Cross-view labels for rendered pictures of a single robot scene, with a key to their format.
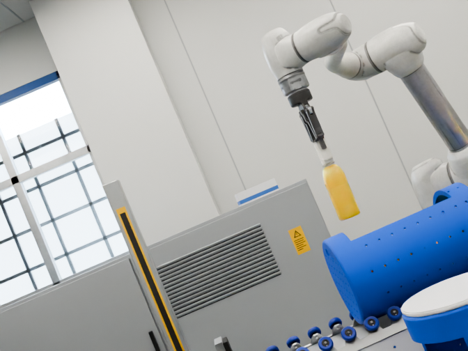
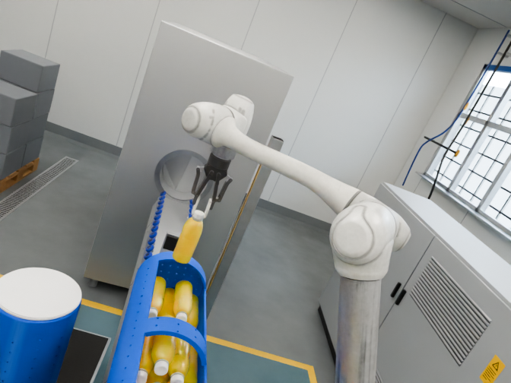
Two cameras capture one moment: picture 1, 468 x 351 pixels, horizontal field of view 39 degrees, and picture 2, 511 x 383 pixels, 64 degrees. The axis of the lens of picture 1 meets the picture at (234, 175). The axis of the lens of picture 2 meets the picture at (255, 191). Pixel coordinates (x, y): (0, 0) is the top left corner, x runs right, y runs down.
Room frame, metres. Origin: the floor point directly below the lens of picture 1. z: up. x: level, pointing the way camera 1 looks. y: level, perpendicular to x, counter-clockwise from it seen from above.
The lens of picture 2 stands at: (1.97, -1.65, 2.06)
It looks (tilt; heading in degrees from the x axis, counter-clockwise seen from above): 18 degrees down; 79
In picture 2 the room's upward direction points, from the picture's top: 23 degrees clockwise
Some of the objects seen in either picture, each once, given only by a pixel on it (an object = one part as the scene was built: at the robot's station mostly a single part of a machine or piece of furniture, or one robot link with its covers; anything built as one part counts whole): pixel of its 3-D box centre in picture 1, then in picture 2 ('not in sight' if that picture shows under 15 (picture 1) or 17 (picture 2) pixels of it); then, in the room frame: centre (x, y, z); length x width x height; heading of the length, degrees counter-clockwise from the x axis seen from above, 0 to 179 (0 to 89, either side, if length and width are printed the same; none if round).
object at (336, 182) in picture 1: (338, 189); (188, 238); (2.07, -0.29, 1.36); 0.07 x 0.07 x 0.19
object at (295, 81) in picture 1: (294, 84); (223, 148); (2.07, -0.29, 1.72); 0.09 x 0.09 x 0.06
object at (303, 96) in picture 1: (303, 105); (217, 167); (2.07, -0.29, 1.65); 0.08 x 0.07 x 0.09; 4
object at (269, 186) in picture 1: (256, 192); not in sight; (3.85, -0.08, 1.48); 0.24 x 0.12 x 0.08; 98
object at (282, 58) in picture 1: (283, 51); (233, 118); (2.06, -0.30, 1.83); 0.13 x 0.11 x 0.16; 55
